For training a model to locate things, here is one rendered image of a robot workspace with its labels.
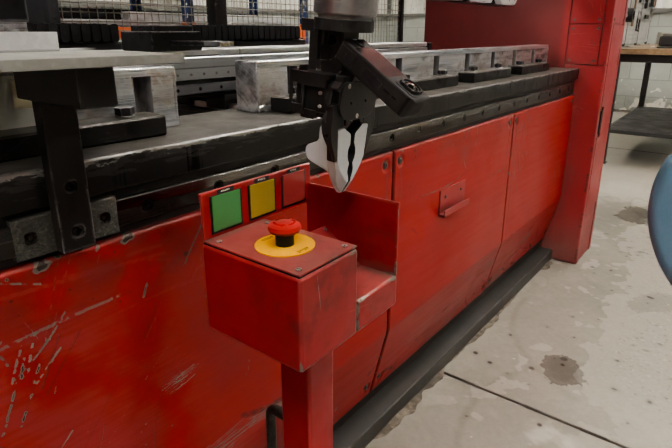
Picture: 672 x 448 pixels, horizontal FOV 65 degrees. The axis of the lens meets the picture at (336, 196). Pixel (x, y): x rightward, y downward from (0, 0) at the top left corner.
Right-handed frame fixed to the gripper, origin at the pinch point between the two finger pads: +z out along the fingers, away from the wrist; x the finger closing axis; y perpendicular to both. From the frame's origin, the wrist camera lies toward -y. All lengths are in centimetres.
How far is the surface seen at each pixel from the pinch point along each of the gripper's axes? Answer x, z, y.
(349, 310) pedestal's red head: 6.4, 12.9, -6.6
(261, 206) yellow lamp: 5.6, 4.4, 9.4
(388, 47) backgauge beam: -102, -8, 59
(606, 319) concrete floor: -146, 83, -20
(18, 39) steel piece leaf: 25.2, -15.4, 28.6
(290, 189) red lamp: -0.1, 3.4, 9.5
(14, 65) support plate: 32.9, -15.2, 11.1
